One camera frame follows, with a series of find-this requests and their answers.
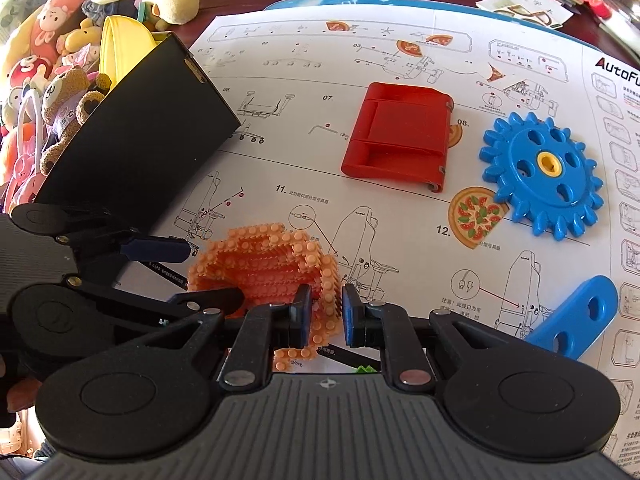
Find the red plastic block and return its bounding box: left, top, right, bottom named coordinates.
left=341, top=81, right=455, bottom=195

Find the brown bear plush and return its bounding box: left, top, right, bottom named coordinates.
left=40, top=67, right=111, bottom=173

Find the yellow plastic bowl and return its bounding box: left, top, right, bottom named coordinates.
left=100, top=15, right=168, bottom=86

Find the blue plastic gear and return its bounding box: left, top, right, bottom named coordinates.
left=479, top=115, right=603, bottom=238

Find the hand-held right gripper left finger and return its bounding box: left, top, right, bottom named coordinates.
left=167, top=284, right=314, bottom=392

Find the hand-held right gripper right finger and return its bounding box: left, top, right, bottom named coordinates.
left=343, top=283, right=501, bottom=392

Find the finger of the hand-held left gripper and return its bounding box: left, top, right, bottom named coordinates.
left=75, top=281, right=247, bottom=334
left=60, top=209, right=200, bottom=264

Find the white instruction sheet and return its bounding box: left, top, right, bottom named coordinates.
left=115, top=9, right=640, bottom=411

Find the black box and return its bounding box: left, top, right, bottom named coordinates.
left=37, top=32, right=244, bottom=241

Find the blue plastic bar with holes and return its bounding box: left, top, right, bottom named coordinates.
left=525, top=276, right=619, bottom=361

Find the small yellow bear plush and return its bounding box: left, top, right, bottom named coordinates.
left=61, top=17, right=104, bottom=57

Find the pink bunny print pillow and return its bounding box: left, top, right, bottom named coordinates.
left=27, top=0, right=108, bottom=63

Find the white printed card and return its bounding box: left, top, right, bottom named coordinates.
left=475, top=0, right=574, bottom=29

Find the orange bristle block toy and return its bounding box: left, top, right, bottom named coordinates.
left=187, top=222, right=346, bottom=373

